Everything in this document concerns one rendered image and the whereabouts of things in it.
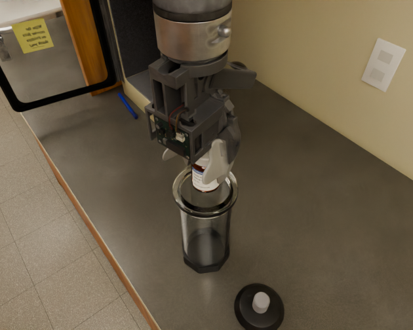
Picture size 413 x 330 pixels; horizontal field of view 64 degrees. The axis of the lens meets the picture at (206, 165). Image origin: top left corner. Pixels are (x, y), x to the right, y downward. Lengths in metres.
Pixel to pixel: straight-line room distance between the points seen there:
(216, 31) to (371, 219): 0.64
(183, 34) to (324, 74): 0.76
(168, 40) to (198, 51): 0.03
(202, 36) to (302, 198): 0.59
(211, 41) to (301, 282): 0.54
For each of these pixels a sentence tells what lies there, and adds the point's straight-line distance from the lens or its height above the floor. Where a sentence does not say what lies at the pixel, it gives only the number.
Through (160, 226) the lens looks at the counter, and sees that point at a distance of 0.77.
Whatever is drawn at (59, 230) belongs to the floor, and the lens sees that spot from 2.02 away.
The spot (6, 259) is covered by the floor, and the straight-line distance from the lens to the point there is 2.05.
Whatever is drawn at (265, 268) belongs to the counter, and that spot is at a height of 0.94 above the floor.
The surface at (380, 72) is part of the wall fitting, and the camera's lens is 0.94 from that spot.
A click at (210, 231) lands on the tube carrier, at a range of 0.57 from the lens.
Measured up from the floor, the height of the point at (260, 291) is 0.98.
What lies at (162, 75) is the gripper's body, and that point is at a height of 1.41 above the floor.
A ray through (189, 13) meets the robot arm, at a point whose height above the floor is 1.47.
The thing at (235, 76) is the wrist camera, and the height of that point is 1.36.
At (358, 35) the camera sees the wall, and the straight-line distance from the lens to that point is 0.95.
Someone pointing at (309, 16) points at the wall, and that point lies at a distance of 1.02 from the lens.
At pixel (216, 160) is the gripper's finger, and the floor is 1.27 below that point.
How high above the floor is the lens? 1.59
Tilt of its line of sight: 48 degrees down
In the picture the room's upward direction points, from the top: straight up
